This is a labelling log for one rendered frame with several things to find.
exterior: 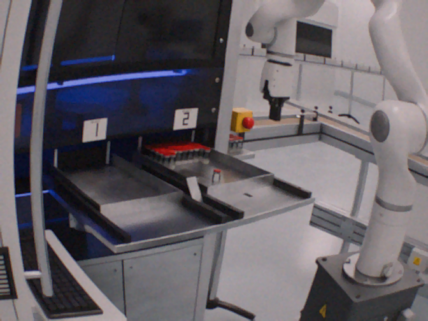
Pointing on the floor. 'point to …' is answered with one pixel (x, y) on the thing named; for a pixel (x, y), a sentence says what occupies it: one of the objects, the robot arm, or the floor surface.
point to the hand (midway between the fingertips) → (275, 113)
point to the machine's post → (220, 140)
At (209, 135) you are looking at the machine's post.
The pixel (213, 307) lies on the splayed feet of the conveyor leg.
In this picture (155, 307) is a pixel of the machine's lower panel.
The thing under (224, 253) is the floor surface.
